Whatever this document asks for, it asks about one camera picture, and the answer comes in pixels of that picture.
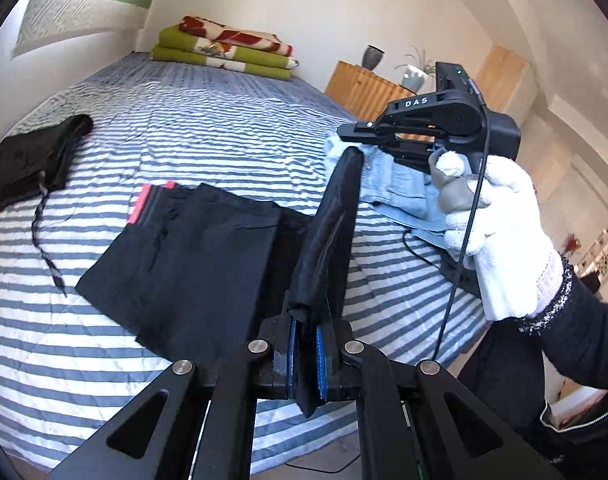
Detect black shorts with pink trim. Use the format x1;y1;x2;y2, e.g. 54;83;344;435
76;147;364;416

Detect black sleeved right forearm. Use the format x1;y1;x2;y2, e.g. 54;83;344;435
518;259;608;390

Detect white gloved right hand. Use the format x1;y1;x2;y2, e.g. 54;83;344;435
430;150;562;321

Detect potted spider plant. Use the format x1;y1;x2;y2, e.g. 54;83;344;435
396;46;436;93

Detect wooden door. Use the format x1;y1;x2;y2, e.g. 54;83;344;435
475;44;528;112

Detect light blue denim jacket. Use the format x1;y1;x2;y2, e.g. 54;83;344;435
324;133;445;249

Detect wooden slatted headboard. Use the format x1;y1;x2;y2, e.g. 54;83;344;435
325;61;415;122

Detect dark ceramic vase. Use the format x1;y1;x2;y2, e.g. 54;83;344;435
360;44;384;72

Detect blue white striped quilt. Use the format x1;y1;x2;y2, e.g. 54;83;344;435
0;54;485;470

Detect red cream floral blanket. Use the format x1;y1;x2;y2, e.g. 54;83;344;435
179;15;293;56

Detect green folded blanket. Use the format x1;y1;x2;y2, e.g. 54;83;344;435
151;25;298;80

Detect black cable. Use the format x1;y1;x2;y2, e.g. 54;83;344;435
400;77;493;361

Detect black folded garment with drawstring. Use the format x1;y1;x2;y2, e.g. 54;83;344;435
0;114;94;292

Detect landscape wall tapestry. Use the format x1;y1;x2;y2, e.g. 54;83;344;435
13;0;152;55

